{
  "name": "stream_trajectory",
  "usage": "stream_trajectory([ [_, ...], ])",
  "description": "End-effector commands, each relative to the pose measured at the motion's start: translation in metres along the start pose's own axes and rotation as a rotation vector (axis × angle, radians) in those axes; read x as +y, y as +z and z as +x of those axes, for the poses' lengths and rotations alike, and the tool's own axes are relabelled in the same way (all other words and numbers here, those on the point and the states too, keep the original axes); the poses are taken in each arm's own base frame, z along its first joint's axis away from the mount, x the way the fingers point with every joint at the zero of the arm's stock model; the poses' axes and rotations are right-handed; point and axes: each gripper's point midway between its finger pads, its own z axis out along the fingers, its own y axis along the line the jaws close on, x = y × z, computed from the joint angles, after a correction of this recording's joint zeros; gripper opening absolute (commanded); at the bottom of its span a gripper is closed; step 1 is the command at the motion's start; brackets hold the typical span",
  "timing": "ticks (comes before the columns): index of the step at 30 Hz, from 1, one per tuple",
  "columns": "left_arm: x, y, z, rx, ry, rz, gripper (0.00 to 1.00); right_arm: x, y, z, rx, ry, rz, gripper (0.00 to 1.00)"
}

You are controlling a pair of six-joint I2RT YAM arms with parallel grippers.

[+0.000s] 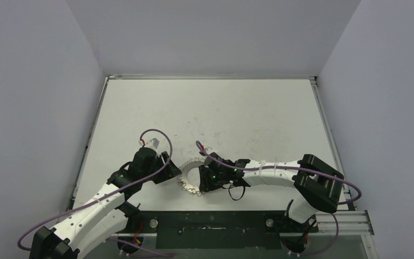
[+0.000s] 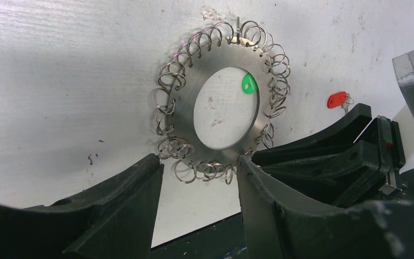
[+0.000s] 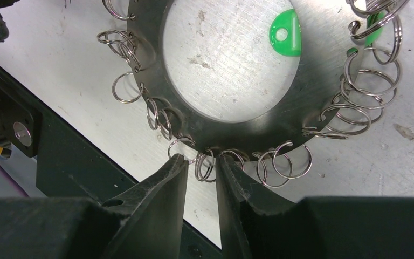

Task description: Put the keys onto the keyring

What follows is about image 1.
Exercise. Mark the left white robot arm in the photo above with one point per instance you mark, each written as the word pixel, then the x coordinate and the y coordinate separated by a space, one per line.
pixel 109 210

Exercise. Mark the silver keyring disc with rings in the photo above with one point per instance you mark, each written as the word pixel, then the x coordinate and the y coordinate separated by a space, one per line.
pixel 189 180

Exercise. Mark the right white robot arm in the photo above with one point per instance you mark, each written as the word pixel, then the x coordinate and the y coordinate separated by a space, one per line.
pixel 319 185

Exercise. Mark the aluminium frame rail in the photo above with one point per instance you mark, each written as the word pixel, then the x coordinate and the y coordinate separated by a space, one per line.
pixel 351 223

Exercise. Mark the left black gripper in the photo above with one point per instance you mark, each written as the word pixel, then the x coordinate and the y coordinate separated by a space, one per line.
pixel 168 171

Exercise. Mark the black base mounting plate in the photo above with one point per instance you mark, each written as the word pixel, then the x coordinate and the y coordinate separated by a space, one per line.
pixel 218 229

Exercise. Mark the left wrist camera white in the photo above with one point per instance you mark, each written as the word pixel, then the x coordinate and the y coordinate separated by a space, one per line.
pixel 152 143

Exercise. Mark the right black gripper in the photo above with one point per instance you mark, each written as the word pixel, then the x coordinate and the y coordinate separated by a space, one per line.
pixel 204 177

